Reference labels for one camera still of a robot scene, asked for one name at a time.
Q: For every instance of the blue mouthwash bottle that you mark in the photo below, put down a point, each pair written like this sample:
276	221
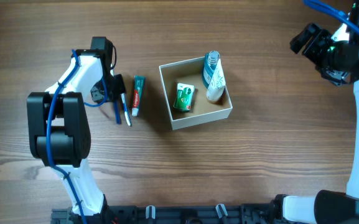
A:
210	63

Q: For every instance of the blue disposable razor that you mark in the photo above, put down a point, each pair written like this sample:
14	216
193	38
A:
116	112

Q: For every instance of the white open cardboard box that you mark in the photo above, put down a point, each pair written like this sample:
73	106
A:
201	111

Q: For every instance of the Colgate toothpaste tube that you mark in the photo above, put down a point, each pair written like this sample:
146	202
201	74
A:
139	82

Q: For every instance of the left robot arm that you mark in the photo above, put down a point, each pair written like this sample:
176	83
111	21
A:
59	133

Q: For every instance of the blue white toothbrush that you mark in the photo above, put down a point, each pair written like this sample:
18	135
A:
125	108

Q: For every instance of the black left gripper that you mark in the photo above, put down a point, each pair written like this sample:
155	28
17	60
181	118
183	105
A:
118	88

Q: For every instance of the white conditioner tube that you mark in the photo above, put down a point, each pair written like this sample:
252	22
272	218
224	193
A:
217	84

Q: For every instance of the green Dettol soap bar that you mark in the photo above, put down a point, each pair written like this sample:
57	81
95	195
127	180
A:
183	100

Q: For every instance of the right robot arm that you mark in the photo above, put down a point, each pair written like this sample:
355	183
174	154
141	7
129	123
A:
336	58

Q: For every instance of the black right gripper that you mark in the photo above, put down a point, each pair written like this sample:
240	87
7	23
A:
317	45

